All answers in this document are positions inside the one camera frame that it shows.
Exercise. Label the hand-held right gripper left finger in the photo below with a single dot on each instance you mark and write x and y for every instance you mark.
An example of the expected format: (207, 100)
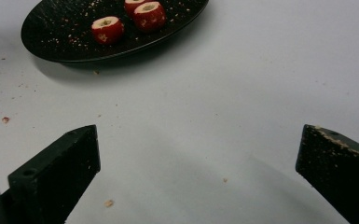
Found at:
(59, 174)

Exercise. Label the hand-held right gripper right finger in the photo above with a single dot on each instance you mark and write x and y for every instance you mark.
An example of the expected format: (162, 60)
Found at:
(338, 168)

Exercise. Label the black round plate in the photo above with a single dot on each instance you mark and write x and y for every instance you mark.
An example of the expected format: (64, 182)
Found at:
(59, 31)

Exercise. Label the red hawthorn fruit piece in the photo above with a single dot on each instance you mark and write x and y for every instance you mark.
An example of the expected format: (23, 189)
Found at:
(149, 17)
(132, 5)
(107, 31)

